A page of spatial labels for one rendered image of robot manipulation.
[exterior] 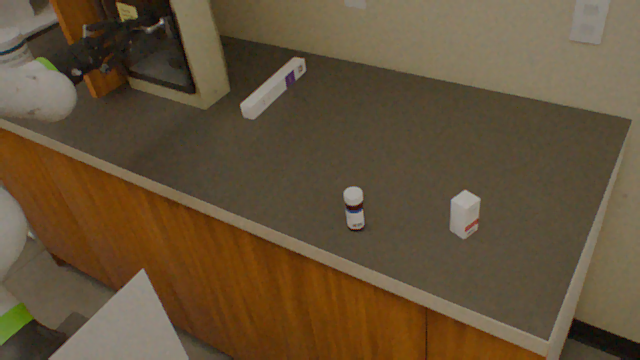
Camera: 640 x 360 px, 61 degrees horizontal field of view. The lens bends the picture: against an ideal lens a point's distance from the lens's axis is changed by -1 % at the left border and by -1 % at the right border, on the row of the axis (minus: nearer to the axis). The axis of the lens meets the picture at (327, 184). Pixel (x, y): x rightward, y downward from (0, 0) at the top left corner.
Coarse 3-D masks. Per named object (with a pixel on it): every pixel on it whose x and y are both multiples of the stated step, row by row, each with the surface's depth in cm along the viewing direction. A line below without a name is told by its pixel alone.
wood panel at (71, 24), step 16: (64, 0) 149; (80, 0) 153; (64, 16) 150; (80, 16) 154; (96, 16) 158; (64, 32) 154; (80, 32) 155; (96, 32) 160; (96, 80) 164; (112, 80) 169; (128, 80) 174; (96, 96) 167
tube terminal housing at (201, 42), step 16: (176, 0) 135; (192, 0) 139; (208, 0) 150; (192, 16) 141; (208, 16) 145; (192, 32) 142; (208, 32) 147; (192, 48) 144; (208, 48) 149; (192, 64) 146; (208, 64) 150; (224, 64) 164; (208, 80) 152; (224, 80) 158; (176, 96) 159; (192, 96) 154; (208, 96) 154
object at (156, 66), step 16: (112, 0) 145; (128, 0) 142; (144, 0) 138; (160, 0) 134; (112, 16) 150; (160, 16) 138; (128, 32) 150; (160, 32) 142; (176, 32) 139; (144, 48) 151; (160, 48) 146; (176, 48) 142; (128, 64) 160; (144, 64) 156; (160, 64) 151; (176, 64) 147; (144, 80) 161; (160, 80) 156; (176, 80) 151; (192, 80) 148
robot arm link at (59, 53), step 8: (56, 48) 124; (40, 56) 122; (48, 56) 121; (56, 56) 122; (64, 56) 123; (72, 56) 124; (56, 64) 121; (64, 64) 122; (72, 64) 123; (64, 72) 122; (72, 72) 123; (80, 72) 123; (72, 80) 124; (80, 80) 127
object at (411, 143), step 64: (256, 64) 172; (320, 64) 168; (64, 128) 156; (128, 128) 152; (192, 128) 148; (256, 128) 145; (320, 128) 142; (384, 128) 138; (448, 128) 135; (512, 128) 133; (576, 128) 130; (192, 192) 127; (256, 192) 125; (320, 192) 122; (384, 192) 120; (448, 192) 118; (512, 192) 116; (576, 192) 113; (320, 256) 111; (384, 256) 106; (448, 256) 104; (512, 256) 102; (576, 256) 101; (512, 320) 92
